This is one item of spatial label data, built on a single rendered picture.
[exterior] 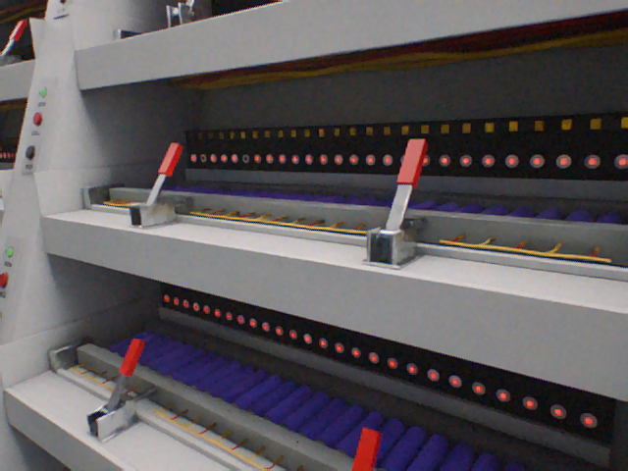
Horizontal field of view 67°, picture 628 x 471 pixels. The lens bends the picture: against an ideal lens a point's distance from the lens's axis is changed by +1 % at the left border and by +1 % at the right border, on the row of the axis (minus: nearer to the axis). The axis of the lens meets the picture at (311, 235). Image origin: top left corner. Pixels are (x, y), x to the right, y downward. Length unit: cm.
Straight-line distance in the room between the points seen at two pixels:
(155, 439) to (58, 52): 48
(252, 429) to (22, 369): 32
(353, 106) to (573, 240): 34
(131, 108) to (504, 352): 57
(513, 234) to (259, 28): 26
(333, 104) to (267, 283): 31
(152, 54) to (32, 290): 31
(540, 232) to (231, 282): 23
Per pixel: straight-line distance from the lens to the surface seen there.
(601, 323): 27
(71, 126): 66
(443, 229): 36
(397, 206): 33
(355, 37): 38
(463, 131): 47
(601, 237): 34
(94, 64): 64
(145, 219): 49
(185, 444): 49
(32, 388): 66
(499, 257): 33
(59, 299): 67
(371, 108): 58
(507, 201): 44
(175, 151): 51
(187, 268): 43
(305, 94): 65
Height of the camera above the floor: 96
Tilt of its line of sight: 3 degrees up
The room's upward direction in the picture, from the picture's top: 10 degrees clockwise
